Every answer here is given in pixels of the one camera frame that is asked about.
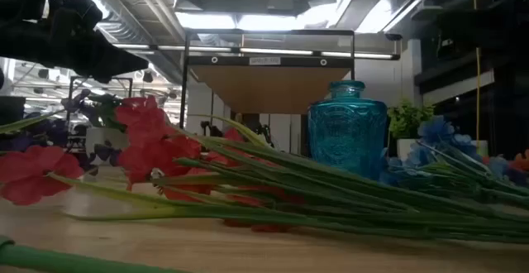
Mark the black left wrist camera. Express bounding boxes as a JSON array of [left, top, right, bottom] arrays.
[[51, 0, 104, 34]]

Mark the long hanging linear light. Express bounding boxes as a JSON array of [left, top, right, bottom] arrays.
[[113, 43, 401, 61]]

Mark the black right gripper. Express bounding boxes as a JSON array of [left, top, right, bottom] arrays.
[[438, 0, 529, 53]]

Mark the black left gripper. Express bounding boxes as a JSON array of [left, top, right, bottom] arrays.
[[24, 24, 150, 84]]

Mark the thick green flower stem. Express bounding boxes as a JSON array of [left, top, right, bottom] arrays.
[[0, 234, 185, 273]]

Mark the blue embossed glass vase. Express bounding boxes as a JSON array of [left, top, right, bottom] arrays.
[[307, 79, 388, 182]]

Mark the large leafy plant white pot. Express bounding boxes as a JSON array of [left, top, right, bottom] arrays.
[[84, 93, 131, 167]]

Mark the purple artificial flower bunch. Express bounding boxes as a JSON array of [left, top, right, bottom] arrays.
[[0, 89, 125, 170]]

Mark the small green plant white pot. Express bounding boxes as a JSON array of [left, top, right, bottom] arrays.
[[387, 98, 436, 160]]

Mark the dark computer monitor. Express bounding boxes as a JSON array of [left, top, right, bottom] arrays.
[[0, 96, 26, 127]]

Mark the yellow hanging cable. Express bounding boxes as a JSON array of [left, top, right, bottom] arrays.
[[474, 0, 483, 150]]

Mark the black metal wood shelf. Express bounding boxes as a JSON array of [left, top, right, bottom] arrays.
[[179, 28, 356, 158]]

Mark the red artificial flower bunch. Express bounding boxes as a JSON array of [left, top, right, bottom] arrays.
[[0, 95, 529, 245]]

